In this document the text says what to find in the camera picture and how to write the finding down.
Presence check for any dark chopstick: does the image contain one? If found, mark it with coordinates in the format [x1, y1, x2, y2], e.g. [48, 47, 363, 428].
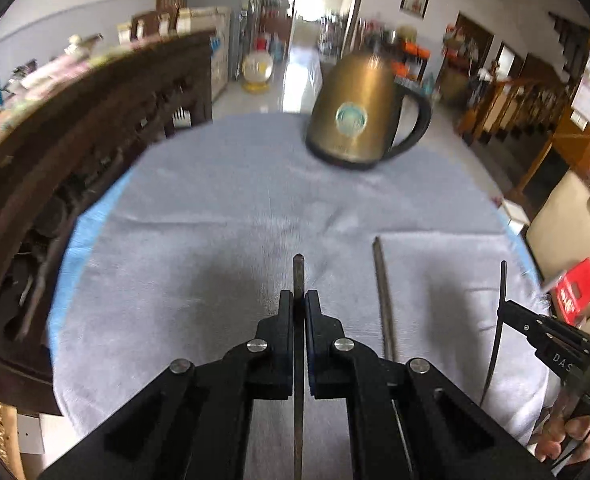
[480, 260, 508, 407]
[372, 237, 398, 361]
[293, 253, 306, 480]

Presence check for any small white stool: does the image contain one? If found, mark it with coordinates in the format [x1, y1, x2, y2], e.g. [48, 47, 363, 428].
[496, 198, 530, 233]

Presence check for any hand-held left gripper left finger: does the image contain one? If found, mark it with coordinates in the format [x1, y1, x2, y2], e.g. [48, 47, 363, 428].
[38, 290, 296, 480]

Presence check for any wooden stair railing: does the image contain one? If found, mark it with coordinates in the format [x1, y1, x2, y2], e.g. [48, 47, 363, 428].
[457, 75, 576, 147]

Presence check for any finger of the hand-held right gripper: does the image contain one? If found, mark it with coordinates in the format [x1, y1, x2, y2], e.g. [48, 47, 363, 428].
[497, 299, 543, 335]

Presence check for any bronze electric kettle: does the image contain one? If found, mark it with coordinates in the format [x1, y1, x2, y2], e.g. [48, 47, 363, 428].
[305, 42, 433, 171]

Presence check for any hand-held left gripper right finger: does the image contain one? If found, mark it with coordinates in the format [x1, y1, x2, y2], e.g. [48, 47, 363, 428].
[304, 289, 556, 480]

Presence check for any carved wooden sideboard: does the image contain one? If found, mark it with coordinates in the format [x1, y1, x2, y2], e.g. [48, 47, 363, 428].
[0, 27, 213, 416]

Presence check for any grey tablecloth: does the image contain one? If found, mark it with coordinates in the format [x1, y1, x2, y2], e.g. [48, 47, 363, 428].
[48, 112, 550, 480]

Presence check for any beige sofa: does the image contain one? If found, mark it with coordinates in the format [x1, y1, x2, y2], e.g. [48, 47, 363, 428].
[525, 170, 590, 311]

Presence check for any blue tablecloth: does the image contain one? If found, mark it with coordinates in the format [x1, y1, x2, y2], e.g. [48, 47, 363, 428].
[48, 165, 543, 361]

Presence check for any person's right hand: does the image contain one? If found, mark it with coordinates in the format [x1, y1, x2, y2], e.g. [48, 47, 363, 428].
[535, 410, 590, 466]

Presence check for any small floor fan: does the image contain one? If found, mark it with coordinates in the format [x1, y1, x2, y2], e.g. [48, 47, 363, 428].
[241, 50, 276, 93]

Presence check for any red packet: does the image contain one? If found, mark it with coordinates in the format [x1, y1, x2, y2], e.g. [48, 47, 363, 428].
[550, 258, 590, 326]

